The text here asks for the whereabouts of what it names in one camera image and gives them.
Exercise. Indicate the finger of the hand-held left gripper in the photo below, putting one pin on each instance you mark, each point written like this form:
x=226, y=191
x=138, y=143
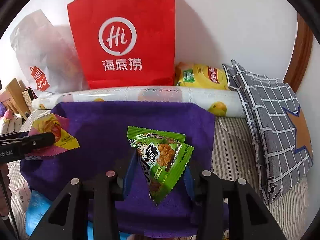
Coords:
x=42, y=140

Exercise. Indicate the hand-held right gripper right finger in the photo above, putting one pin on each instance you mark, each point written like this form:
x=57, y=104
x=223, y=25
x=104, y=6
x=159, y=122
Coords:
x=188, y=185

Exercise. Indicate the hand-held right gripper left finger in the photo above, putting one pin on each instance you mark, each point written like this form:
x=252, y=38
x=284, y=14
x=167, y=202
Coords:
x=128, y=177

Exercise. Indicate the yellow pink snack packet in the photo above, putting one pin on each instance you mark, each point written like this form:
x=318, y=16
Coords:
x=47, y=127

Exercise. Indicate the green triangular snack packet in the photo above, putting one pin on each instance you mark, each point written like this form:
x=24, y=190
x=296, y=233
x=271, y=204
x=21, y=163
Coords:
x=160, y=155

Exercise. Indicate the colourful pillow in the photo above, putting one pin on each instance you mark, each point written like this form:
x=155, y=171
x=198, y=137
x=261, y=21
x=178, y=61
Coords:
x=10, y=122

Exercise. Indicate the purple towel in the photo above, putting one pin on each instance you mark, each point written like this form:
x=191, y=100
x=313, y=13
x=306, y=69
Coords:
x=100, y=135

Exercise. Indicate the wooden headboard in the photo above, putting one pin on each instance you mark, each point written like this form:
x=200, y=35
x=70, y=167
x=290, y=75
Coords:
x=15, y=90

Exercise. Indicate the blue tissue pack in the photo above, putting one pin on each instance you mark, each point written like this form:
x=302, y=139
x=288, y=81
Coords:
x=37, y=212

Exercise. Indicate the white plastic bag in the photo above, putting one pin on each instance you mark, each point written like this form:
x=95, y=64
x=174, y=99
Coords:
x=45, y=55

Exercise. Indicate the fruit print paper roll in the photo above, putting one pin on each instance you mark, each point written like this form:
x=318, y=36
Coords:
x=150, y=93

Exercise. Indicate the grey checked pillowcase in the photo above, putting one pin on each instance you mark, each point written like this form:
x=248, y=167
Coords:
x=272, y=120

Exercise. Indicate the yellow chips bag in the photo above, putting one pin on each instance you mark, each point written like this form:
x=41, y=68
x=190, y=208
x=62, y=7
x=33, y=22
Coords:
x=200, y=77

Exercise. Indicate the red paper bag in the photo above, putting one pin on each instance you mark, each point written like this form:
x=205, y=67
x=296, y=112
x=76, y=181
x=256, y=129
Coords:
x=120, y=17

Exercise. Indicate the wooden door frame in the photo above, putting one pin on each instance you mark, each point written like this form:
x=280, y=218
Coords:
x=303, y=50

